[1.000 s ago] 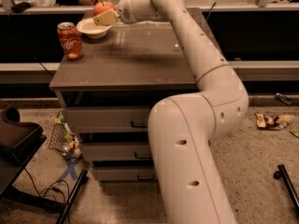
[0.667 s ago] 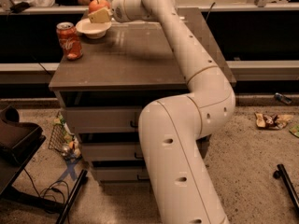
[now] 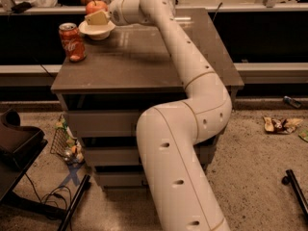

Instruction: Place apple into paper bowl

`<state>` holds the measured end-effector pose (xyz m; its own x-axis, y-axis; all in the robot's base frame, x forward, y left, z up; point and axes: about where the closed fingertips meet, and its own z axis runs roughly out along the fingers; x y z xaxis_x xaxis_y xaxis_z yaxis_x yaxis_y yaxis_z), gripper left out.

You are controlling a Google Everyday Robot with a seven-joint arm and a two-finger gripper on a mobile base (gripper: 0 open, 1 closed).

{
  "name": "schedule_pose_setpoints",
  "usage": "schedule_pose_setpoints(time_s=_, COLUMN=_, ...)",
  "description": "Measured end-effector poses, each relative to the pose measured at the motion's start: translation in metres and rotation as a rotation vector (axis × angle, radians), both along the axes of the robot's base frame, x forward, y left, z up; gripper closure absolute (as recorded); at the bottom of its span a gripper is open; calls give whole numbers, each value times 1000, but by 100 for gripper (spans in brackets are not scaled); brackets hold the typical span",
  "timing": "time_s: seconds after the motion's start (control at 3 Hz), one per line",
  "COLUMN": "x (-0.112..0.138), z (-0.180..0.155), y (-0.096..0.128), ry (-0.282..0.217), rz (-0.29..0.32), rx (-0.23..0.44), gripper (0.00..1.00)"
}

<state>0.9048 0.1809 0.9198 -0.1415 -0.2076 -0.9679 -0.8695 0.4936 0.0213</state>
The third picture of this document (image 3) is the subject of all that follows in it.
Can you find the crumpled snack wrapper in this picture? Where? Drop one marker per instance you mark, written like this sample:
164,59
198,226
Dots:
281,126

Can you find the black device on ledge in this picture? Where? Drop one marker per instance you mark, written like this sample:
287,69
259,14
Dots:
21,7

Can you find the red apple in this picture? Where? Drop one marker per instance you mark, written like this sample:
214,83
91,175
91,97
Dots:
95,6

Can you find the white paper bowl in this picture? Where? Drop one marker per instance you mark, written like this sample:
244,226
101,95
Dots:
96,32

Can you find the black stand leg left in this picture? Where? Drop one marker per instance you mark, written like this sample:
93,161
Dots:
84,185

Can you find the black stand leg right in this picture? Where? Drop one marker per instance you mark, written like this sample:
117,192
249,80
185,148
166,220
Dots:
290,179

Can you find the top grey drawer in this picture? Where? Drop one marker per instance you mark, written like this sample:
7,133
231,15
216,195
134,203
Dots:
102,122

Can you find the middle grey drawer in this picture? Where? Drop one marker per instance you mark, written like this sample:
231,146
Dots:
129,155

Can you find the grey drawer cabinet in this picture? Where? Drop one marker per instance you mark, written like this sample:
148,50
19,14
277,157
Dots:
129,70

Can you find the small can on floor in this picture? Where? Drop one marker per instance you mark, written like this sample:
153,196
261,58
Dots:
289,100

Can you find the red cola can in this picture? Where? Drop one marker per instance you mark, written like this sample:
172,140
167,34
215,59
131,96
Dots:
71,41

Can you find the green packet on floor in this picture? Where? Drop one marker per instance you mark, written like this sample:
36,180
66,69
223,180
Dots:
303,134

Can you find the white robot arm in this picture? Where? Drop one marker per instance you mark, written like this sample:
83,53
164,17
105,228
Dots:
182,195

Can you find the wire mesh basket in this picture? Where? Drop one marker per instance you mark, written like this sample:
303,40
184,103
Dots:
65,145

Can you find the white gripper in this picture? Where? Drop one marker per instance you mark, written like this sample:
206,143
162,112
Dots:
115,13

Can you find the black stand leg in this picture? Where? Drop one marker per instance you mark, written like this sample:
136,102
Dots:
290,179
84,185

